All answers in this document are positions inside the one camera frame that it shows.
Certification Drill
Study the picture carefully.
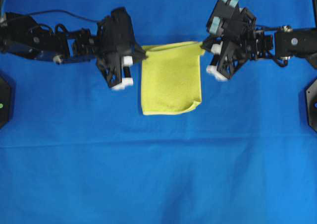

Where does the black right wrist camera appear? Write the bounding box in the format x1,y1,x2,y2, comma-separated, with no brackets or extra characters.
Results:
206,0,256,39

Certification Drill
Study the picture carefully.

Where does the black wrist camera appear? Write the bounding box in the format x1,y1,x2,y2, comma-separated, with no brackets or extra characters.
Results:
97,7,136,55
206,0,256,39

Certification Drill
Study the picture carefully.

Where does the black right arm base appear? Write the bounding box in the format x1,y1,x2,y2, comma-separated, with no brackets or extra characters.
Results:
305,79,317,132

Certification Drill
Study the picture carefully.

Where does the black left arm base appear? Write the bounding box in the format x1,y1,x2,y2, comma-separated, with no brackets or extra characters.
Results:
0,75,12,128

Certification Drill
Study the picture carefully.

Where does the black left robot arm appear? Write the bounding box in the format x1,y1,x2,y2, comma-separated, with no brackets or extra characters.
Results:
0,7,147,90

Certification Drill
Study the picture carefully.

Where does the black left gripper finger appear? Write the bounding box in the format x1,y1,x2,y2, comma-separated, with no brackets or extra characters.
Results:
133,43,147,60
123,66,131,78

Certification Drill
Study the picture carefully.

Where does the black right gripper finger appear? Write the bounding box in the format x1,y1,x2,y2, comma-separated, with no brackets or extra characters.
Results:
211,54,219,66
201,39,215,51

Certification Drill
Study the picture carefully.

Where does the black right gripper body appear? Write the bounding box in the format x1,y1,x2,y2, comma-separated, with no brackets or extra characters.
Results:
207,30,273,81

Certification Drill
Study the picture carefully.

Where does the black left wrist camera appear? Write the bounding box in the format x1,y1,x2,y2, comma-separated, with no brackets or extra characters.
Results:
97,7,136,55

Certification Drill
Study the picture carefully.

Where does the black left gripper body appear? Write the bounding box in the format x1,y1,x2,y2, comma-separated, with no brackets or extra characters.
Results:
71,29,123,88

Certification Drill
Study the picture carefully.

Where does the yellow-green towel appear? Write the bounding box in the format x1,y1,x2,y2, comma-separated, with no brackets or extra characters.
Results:
141,41,205,115

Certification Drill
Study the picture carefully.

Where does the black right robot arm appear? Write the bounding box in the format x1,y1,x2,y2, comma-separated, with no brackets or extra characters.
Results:
202,26,317,81

